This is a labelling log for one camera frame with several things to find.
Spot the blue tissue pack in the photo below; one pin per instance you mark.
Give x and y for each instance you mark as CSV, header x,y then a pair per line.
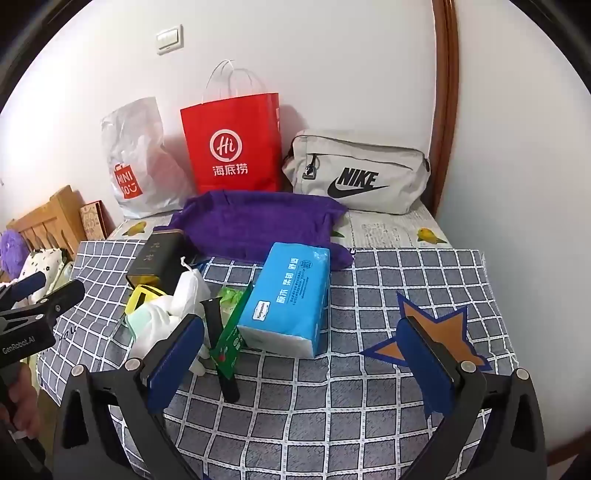
x,y
286,300

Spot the wooden door frame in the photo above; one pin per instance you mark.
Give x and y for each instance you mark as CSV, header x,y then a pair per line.
x,y
445,92

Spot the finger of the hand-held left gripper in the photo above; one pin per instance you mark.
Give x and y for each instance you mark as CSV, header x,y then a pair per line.
x,y
25,284
62,295

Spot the green face mask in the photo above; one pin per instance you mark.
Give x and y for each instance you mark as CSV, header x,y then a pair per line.
x,y
138,321

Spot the green tissue pack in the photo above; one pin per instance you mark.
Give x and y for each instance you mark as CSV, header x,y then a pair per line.
x,y
229,297

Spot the grey plaid blanket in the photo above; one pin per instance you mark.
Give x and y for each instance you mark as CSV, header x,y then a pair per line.
x,y
323,392

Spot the white plastic shopping bag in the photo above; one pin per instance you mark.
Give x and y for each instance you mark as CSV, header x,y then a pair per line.
x,y
143,152

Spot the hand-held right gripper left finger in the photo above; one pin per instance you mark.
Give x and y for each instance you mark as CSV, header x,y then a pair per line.
x,y
178,355

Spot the purple plush toy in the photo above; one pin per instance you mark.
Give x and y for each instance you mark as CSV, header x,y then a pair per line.
x,y
11,251

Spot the yellow mini bag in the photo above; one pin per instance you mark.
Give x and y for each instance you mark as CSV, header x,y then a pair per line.
x,y
141,295

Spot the person's left hand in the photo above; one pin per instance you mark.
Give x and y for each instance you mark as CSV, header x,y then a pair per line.
x,y
23,401

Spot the green sachet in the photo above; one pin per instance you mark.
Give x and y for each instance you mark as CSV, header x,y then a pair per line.
x,y
228,341

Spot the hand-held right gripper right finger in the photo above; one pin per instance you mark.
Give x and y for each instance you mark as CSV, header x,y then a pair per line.
x,y
425,364

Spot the dark green box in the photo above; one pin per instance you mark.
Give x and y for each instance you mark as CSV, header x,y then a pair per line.
x,y
157,258

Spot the white spotted cloth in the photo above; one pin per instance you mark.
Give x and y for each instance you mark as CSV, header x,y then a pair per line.
x,y
44,265

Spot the red paper bag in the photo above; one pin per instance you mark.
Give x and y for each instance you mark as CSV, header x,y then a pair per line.
x,y
231,120

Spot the brown patterned box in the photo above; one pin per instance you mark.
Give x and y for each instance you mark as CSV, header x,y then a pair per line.
x,y
94,220

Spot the white light switch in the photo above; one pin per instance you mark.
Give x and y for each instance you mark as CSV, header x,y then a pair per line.
x,y
169,40

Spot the purple towel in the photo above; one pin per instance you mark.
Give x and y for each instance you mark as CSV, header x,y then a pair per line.
x,y
258,221

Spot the grey waist bag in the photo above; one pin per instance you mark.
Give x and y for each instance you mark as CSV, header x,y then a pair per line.
x,y
369,157

